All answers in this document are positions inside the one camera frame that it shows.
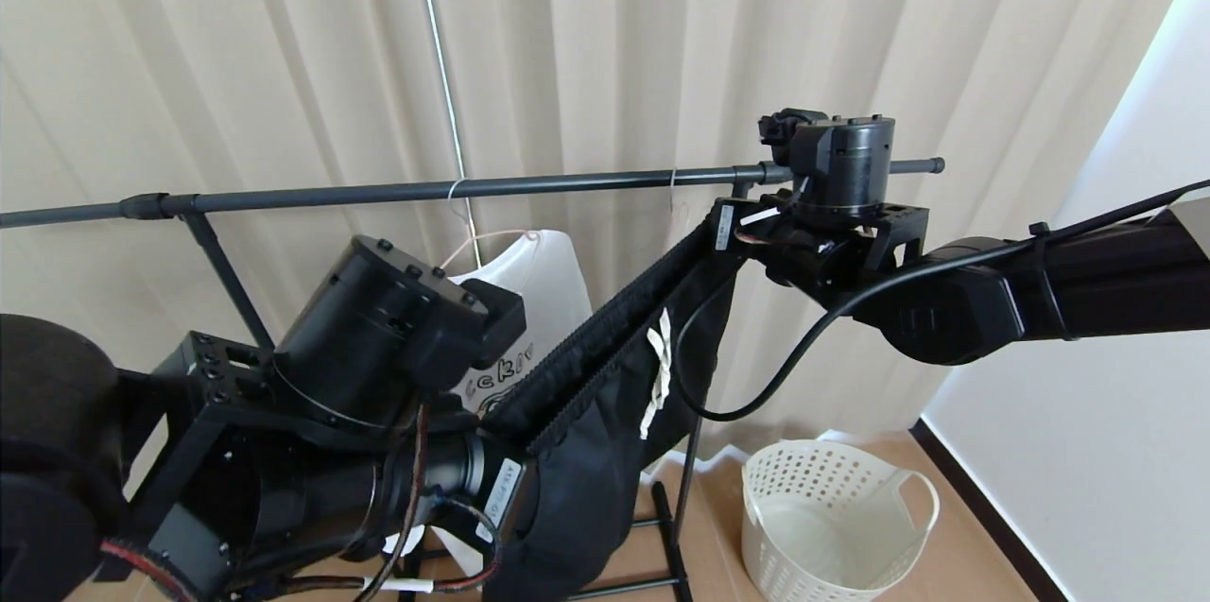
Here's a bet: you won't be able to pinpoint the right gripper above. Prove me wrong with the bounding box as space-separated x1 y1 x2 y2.
709 198 856 291

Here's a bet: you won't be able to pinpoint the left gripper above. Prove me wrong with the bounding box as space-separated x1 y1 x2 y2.
248 430 527 576

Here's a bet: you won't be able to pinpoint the black shorts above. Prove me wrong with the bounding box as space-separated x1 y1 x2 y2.
482 222 748 602

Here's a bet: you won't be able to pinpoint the white printed t-shirt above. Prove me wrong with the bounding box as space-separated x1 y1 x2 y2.
382 230 595 560

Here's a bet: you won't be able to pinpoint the white laundry basket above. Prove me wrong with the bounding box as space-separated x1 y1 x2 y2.
740 439 942 602

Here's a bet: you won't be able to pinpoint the black clothes rack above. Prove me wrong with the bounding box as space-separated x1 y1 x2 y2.
0 157 946 602

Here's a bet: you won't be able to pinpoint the beige curtain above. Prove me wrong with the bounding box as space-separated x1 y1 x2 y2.
0 0 1210 490

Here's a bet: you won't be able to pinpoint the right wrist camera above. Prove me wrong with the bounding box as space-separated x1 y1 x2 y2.
758 108 831 170

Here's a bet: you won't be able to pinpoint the black cable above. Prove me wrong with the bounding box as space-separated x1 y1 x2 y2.
673 179 1210 421

